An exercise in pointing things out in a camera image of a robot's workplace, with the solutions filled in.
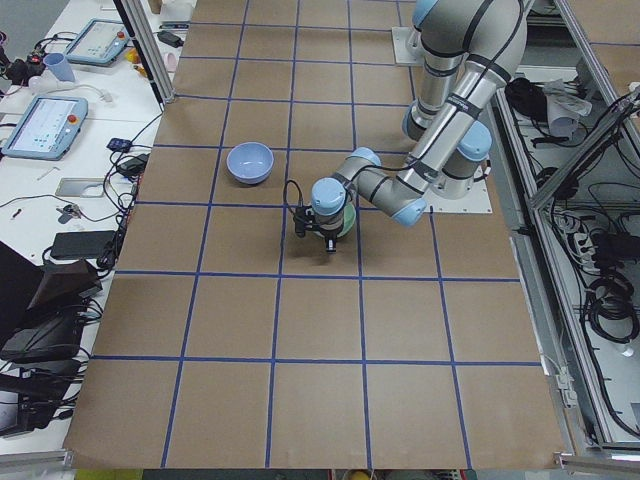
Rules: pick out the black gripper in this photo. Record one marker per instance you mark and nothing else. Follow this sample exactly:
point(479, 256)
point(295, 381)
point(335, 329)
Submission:
point(328, 234)

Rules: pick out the green ceramic bowl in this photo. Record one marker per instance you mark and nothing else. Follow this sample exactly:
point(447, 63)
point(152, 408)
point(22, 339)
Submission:
point(349, 220)

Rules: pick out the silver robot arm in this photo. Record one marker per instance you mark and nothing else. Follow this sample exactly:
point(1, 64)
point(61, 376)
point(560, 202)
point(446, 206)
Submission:
point(471, 49)

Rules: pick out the blue ceramic bowl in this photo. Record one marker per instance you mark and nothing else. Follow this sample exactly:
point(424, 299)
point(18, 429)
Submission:
point(250, 163)

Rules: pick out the black power adapter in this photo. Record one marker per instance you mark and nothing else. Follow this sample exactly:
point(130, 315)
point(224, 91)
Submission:
point(133, 166)

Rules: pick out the white phone case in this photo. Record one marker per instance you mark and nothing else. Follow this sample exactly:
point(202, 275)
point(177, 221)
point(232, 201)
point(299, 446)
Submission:
point(80, 188)

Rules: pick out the far teach pendant tablet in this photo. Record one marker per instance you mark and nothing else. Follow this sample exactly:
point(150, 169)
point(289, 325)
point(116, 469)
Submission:
point(99, 43)

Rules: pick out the teach pendant tablet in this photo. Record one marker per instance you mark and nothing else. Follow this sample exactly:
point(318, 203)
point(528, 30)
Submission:
point(99, 43)
point(47, 129)

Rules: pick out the near teach pendant tablet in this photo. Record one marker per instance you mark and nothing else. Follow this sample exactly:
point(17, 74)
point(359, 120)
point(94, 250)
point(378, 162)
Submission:
point(47, 129)

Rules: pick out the blue plastic cup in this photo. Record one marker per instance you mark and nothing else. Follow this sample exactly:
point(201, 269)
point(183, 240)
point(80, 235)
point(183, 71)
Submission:
point(58, 64)

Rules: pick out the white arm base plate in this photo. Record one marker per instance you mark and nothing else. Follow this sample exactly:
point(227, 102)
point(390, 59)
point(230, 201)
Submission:
point(407, 46)
point(466, 196)

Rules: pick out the aluminium frame post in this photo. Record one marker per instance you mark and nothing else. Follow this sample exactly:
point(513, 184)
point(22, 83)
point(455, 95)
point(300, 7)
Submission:
point(135, 20)

